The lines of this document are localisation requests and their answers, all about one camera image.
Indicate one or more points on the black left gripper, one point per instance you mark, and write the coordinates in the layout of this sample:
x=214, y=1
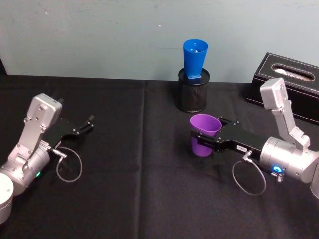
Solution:
x=63, y=128

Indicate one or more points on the black table cloth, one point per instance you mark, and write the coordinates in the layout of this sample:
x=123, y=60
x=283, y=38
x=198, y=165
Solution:
x=139, y=194

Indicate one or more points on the blue plastic cup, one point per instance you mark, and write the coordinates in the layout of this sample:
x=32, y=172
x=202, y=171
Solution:
x=193, y=63

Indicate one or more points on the black leather tissue box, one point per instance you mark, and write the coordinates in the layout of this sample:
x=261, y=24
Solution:
x=259, y=87

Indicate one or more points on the purple plastic cup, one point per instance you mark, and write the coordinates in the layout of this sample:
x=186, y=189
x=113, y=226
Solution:
x=205, y=124

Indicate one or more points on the dark flat panel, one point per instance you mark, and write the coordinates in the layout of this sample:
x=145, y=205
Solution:
x=2, y=66

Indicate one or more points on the white tissue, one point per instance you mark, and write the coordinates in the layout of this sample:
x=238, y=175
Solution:
x=282, y=71

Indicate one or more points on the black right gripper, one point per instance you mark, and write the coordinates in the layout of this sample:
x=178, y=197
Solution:
x=239, y=139

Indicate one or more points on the black mesh pen holder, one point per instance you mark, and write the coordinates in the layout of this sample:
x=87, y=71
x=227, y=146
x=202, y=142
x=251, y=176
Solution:
x=193, y=97

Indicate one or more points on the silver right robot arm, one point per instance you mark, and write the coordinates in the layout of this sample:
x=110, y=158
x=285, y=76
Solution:
x=286, y=156

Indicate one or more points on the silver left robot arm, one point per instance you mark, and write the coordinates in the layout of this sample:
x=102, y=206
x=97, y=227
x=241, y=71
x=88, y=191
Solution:
x=30, y=139

